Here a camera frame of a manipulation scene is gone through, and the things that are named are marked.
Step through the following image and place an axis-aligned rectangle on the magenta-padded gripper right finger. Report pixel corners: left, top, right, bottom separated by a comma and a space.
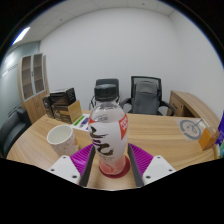
127, 143, 177, 188

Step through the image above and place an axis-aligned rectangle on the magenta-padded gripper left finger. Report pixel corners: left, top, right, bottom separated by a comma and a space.
47, 143, 97, 188

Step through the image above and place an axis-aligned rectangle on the clear drink bottle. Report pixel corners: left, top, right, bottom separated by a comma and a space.
87, 83, 130, 176

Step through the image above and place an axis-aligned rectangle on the white patterned cup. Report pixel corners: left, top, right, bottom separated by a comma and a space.
46, 124, 80, 158

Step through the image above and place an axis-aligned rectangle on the green and purple printed leaflet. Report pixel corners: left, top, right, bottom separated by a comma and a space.
71, 113, 91, 131

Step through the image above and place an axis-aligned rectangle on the tan and brown box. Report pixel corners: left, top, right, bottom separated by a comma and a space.
52, 99, 83, 125

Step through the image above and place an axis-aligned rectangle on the white sheet with round print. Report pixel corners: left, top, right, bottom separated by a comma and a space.
174, 117, 210, 142

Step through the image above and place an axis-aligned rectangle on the orange box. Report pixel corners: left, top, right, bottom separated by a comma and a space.
197, 126, 221, 152

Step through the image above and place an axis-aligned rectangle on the small dark brown box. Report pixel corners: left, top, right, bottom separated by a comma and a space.
42, 94, 56, 119

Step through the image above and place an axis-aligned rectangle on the grey mesh office chair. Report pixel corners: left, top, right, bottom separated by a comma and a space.
119, 75, 176, 116

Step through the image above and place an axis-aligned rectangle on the black box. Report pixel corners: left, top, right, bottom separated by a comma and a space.
49, 87, 77, 107

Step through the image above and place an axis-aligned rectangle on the black sofa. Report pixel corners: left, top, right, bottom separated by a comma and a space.
0, 106, 33, 158

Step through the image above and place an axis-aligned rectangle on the wooden side desk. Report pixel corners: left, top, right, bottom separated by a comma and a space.
166, 89, 222, 135

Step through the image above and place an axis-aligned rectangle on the purple box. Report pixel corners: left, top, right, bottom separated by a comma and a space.
214, 110, 224, 158

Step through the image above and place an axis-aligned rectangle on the wooden cabinet with glass doors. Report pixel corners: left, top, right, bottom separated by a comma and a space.
17, 52, 51, 125

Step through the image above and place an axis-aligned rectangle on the black office chair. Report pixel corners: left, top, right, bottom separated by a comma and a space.
88, 78, 121, 111

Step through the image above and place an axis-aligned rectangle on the ceiling light panel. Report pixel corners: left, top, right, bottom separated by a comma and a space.
12, 26, 31, 46

